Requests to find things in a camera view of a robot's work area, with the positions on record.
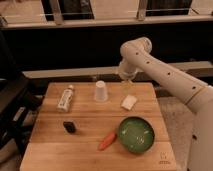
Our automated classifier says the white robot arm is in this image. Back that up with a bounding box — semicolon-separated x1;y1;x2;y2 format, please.
118;37;213;171

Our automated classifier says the black eraser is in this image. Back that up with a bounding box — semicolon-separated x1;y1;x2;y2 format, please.
63;121;76;134

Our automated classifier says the white sponge block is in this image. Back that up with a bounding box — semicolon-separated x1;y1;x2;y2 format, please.
121;95;137;110

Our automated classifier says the green bowl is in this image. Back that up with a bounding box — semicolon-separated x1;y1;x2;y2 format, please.
117;116;155;154

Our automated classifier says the orange carrot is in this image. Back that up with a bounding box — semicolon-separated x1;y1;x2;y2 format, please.
98;132;117;151

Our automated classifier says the white plastic bottle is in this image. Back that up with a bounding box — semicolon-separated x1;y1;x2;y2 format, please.
57;85;74;112

